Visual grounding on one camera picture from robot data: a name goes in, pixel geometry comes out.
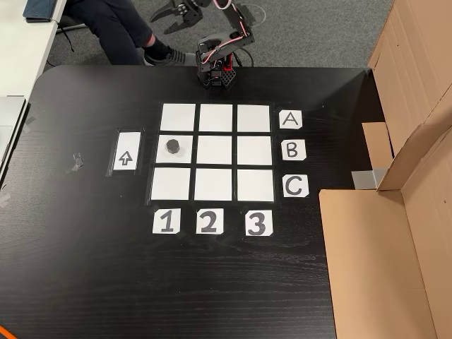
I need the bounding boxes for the white paper grid square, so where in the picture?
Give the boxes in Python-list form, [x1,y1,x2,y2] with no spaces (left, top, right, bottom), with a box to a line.
[237,169,275,202]
[156,135,194,165]
[150,167,191,201]
[194,168,233,201]
[198,103,234,132]
[160,103,196,131]
[237,136,273,166]
[237,104,271,133]
[196,135,233,165]

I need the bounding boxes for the person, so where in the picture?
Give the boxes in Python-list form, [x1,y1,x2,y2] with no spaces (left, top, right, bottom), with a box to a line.
[61,0,197,67]

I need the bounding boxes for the dark floor tape patch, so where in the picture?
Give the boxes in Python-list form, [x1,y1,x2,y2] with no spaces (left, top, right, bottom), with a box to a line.
[242,4,266,26]

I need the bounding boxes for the dark blue notebook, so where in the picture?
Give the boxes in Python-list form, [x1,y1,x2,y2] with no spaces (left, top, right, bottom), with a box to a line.
[23,0,58,24]

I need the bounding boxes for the white arrow paper sheet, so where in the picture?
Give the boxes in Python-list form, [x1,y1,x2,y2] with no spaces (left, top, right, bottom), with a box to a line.
[112,131,141,172]

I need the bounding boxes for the paper sheet letter A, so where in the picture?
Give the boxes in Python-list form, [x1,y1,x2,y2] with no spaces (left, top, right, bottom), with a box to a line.
[278,109,304,130]

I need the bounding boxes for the white desk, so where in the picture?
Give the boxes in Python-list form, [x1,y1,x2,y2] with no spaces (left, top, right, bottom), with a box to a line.
[0,0,68,98]

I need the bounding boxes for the paper sheet letter B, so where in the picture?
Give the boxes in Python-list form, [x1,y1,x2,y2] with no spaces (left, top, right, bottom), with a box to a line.
[281,139,307,162]

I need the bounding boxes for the paper sheet letter C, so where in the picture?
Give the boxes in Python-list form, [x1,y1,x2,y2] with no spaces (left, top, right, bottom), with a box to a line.
[282,174,310,198]

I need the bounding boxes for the paper sheet number 1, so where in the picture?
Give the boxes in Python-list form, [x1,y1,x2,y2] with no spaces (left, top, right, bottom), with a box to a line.
[152,208,182,234]

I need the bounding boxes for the paper sheet number 2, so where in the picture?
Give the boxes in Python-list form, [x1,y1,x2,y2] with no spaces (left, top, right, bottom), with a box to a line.
[196,208,225,234]

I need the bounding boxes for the paper sheet number 3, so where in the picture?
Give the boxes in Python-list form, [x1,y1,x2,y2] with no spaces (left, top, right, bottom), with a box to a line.
[245,210,274,237]

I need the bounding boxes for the brown cardboard screen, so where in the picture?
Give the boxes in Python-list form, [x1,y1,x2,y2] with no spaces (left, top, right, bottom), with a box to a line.
[319,123,452,339]
[362,0,452,191]

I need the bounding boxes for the black power cable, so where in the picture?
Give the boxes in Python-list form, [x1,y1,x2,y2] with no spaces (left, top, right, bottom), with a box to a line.
[232,48,255,68]

